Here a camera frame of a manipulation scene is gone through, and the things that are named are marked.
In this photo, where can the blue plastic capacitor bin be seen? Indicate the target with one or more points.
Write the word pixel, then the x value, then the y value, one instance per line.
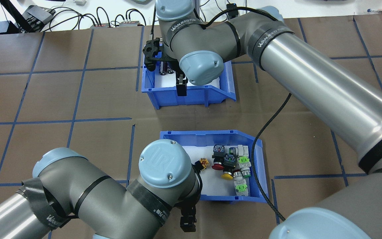
pixel 197 94

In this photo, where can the blue plastic button bin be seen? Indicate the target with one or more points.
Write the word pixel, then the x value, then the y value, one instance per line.
pixel 211 137

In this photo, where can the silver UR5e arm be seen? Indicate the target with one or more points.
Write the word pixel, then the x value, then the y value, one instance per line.
pixel 95 196
pixel 310 76

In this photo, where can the yellow push button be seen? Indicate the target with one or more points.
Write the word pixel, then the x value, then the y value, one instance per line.
pixel 228 175

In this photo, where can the red mushroom push button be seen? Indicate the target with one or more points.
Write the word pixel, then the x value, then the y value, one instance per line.
pixel 217 165

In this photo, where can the silver red push button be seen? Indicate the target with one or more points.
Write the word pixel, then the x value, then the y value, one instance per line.
pixel 237 175

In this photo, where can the silver green push button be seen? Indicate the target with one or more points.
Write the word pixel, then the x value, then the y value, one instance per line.
pixel 246 172

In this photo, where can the green button white block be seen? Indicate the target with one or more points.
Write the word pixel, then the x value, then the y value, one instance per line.
pixel 244 150

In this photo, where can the black grey device box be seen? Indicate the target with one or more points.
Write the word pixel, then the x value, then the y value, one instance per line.
pixel 38 16

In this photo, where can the small usb hub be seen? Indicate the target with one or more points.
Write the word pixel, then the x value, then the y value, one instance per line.
pixel 129 24
pixel 99 25

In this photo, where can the white power adapter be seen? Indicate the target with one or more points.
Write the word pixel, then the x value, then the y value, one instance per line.
pixel 81 2

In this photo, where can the white work table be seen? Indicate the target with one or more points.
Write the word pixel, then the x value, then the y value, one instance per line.
pixel 310 8

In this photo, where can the blue red marker pen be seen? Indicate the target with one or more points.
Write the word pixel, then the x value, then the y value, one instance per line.
pixel 380 11

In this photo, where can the orange black selector switch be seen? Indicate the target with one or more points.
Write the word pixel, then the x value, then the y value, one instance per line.
pixel 202 163

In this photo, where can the green white contact switch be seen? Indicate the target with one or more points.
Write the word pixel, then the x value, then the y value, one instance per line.
pixel 241 189
pixel 244 161

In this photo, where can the black camera stand bar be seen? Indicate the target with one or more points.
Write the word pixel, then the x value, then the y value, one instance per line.
pixel 12 15

